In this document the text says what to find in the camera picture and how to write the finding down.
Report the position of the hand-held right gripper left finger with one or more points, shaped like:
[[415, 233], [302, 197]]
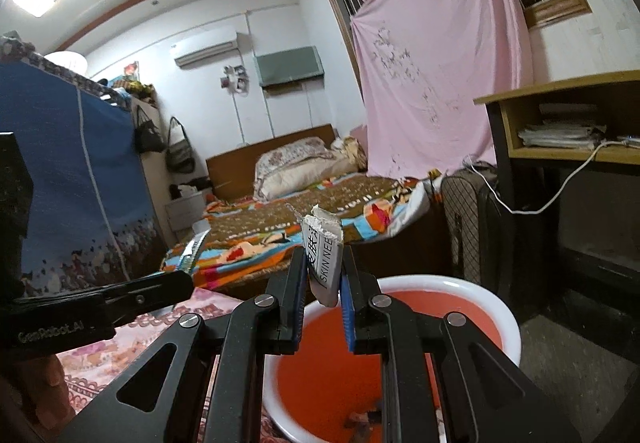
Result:
[[300, 293]]

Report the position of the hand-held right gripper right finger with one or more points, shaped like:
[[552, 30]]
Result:
[[348, 313]]

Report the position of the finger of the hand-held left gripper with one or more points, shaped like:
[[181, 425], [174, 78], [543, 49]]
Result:
[[145, 295]]

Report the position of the torn white packet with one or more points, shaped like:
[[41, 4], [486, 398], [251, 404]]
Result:
[[322, 263]]

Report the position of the silver wrapper strip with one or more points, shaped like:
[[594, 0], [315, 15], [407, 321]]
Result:
[[192, 248]]

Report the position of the orange basin with white rim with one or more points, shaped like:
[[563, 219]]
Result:
[[425, 313]]

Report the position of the person's left hand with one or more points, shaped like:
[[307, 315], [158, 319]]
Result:
[[45, 388]]

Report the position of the pink floral quilt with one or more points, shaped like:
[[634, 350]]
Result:
[[150, 338]]

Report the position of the brown colourful blanket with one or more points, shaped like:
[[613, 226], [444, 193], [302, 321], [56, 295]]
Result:
[[260, 233]]

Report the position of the white nightstand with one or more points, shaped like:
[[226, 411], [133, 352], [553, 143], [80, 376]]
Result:
[[185, 213]]

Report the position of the floral pillow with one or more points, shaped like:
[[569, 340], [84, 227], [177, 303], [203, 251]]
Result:
[[300, 168]]

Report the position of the wooden headboard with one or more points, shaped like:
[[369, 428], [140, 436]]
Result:
[[235, 168]]

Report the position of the quilted checked bag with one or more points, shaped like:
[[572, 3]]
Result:
[[470, 233]]

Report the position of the grey handbag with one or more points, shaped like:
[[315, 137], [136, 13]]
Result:
[[180, 153]]

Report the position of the black handbag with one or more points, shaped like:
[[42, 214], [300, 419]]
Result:
[[149, 135]]

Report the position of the white round lamp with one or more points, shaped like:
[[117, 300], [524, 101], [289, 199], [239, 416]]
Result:
[[67, 63]]

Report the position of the pink hanging sheet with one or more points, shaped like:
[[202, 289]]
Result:
[[440, 73]]

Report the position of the white air conditioner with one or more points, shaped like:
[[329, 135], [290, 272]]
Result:
[[205, 45]]

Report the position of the stack of papers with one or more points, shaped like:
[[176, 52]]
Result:
[[560, 135]]

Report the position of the wooden desk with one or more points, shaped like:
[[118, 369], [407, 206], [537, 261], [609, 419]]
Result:
[[550, 93]]

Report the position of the wall socket with plugs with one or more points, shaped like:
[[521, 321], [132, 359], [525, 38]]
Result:
[[234, 79]]

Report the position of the green covered wall unit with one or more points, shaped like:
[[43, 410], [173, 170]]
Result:
[[290, 65]]

